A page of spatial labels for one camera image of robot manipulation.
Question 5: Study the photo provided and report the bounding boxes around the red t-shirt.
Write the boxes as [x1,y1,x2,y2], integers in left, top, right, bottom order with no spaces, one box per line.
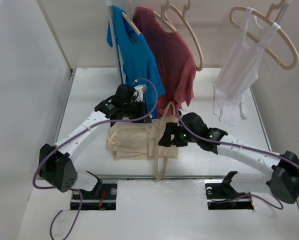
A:
[132,6,197,118]

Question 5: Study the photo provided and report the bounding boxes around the wooden hanger under red shirt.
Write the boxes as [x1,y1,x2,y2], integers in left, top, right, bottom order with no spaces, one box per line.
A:
[151,10,177,32]

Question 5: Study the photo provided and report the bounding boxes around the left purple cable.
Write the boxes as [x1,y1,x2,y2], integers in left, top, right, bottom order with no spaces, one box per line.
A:
[32,77,159,240]

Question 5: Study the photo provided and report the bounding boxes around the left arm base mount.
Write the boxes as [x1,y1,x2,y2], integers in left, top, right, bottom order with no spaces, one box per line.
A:
[81,183,117,211]

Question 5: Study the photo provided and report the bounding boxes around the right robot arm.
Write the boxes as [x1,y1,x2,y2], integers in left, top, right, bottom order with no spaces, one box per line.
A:
[158,112,299,204]

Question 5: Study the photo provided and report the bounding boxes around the white clothes rack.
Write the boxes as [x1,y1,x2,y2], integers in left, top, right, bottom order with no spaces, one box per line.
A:
[107,2,299,120]

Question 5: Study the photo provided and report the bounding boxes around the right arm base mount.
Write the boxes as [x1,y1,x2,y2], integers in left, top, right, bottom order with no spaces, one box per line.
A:
[205,171,254,210]

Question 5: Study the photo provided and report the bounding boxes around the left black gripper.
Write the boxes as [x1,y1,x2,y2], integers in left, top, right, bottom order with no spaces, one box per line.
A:
[123,98,151,124]

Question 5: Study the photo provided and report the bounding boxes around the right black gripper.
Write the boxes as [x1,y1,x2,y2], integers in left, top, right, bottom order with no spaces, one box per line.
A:
[157,122,199,147]

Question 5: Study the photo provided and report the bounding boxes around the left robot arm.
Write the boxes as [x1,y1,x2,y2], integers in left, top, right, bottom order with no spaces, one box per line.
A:
[36,84,152,199]

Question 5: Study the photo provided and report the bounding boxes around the wooden hanger under tank top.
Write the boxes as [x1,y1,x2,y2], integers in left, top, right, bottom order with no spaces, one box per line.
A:
[229,0,299,71]

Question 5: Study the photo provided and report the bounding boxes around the purple cable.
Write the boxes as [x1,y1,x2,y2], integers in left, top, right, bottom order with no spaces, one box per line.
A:
[32,77,159,240]
[175,107,299,210]

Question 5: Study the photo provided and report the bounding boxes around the beige trousers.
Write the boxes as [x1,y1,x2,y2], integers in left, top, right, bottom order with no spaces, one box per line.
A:
[106,116,179,160]

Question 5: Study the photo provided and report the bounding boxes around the white tank top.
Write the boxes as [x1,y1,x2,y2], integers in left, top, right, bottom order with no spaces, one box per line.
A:
[213,7,281,126]

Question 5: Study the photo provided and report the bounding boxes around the blue t-shirt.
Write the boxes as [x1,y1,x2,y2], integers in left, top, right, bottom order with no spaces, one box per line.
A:
[112,5,166,111]

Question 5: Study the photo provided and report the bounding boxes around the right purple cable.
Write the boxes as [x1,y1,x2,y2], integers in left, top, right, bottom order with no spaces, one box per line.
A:
[175,107,299,210]

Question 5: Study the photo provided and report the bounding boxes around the wooden hanger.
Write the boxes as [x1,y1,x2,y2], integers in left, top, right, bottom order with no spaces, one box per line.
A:
[122,0,141,36]
[146,101,178,180]
[151,10,177,32]
[229,0,299,71]
[160,0,205,71]

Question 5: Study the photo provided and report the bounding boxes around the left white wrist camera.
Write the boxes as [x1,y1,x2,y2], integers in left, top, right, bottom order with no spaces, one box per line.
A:
[132,84,147,102]

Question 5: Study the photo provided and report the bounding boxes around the wooden hanger under blue shirt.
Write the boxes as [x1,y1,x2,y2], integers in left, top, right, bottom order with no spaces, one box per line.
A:
[122,0,141,36]

